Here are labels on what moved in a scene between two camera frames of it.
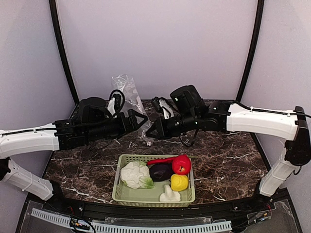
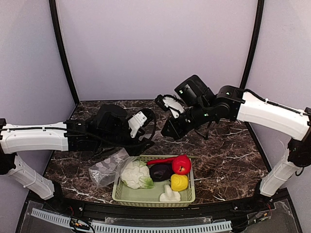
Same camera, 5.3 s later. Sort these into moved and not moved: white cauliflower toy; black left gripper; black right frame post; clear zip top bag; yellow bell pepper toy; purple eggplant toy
Moved: black left gripper; clear zip top bag
Not moved: white cauliflower toy; black right frame post; yellow bell pepper toy; purple eggplant toy
